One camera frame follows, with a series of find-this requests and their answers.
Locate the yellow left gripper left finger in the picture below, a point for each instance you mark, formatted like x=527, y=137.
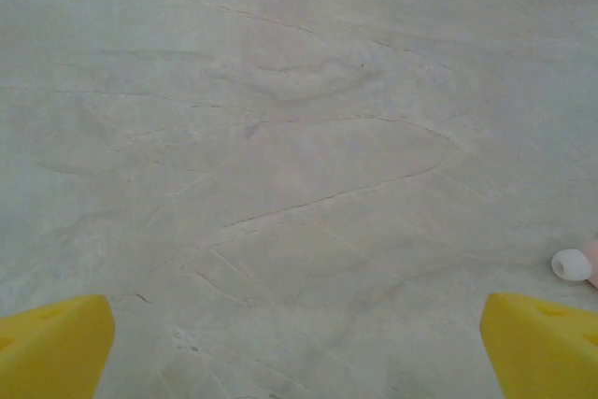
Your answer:
x=51, y=347

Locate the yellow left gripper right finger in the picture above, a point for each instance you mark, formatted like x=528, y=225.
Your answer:
x=542, y=352

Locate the pink earbud with white tip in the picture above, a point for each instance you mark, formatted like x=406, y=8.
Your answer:
x=567, y=266

